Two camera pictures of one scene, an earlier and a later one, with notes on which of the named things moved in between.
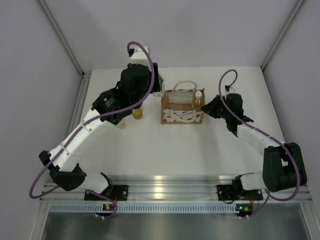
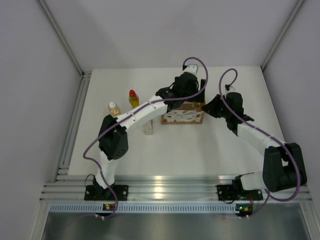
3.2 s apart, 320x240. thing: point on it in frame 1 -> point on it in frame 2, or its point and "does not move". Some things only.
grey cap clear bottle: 162,86 -> 148,127
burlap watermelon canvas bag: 182,107 does not move
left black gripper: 156,86 -> 194,88
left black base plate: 117,192 does not move
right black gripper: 210,108 does not move
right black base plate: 228,192 does not move
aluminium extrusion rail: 172,188 does not move
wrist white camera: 139,56 -> 191,68
